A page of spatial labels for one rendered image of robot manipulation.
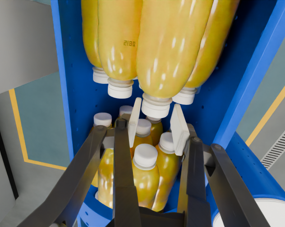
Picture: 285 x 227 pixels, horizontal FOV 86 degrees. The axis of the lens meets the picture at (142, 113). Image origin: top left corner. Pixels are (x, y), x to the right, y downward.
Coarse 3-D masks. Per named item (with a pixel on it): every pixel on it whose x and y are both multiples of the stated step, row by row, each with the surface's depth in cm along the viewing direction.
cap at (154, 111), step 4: (144, 100) 20; (144, 104) 20; (148, 104) 20; (152, 104) 20; (168, 104) 20; (144, 108) 20; (148, 108) 20; (152, 108) 20; (156, 108) 19; (160, 108) 20; (164, 108) 20; (168, 108) 20; (144, 112) 20; (148, 112) 20; (152, 112) 20; (156, 112) 20; (160, 112) 20; (164, 112) 20; (168, 112) 21; (152, 116) 20; (156, 116) 20; (160, 116) 20; (164, 116) 20
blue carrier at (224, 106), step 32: (64, 0) 20; (256, 0) 22; (64, 32) 21; (256, 32) 22; (64, 64) 21; (224, 64) 28; (256, 64) 13; (64, 96) 23; (96, 96) 35; (224, 96) 28; (224, 128) 16; (96, 192) 51; (96, 224) 24
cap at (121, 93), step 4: (108, 88) 24; (112, 88) 23; (116, 88) 23; (120, 88) 23; (124, 88) 23; (128, 88) 23; (132, 88) 25; (108, 92) 24; (112, 92) 23; (116, 92) 23; (120, 92) 23; (124, 92) 23; (128, 92) 24; (112, 96) 24; (116, 96) 23; (120, 96) 23; (124, 96) 24; (128, 96) 24
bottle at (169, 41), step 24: (144, 0) 15; (168, 0) 13; (192, 0) 13; (144, 24) 15; (168, 24) 14; (192, 24) 14; (144, 48) 16; (168, 48) 15; (192, 48) 15; (144, 72) 17; (168, 72) 16; (144, 96) 20; (168, 96) 18
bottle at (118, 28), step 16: (112, 0) 16; (128, 0) 16; (112, 16) 17; (128, 16) 17; (112, 32) 18; (128, 32) 18; (112, 48) 19; (128, 48) 19; (112, 64) 20; (128, 64) 20; (112, 80) 23; (128, 80) 23
